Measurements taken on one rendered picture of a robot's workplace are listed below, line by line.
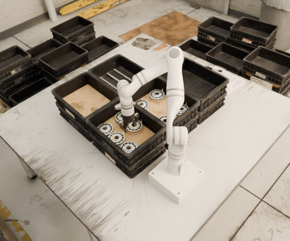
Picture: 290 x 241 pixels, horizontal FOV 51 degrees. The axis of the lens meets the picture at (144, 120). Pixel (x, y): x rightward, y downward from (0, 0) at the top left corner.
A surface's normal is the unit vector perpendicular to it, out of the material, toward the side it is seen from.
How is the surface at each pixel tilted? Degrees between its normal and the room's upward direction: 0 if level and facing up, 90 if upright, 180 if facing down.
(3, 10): 90
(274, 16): 94
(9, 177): 0
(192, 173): 2
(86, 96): 0
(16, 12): 90
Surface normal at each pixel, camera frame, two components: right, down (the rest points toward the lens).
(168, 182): -0.03, -0.69
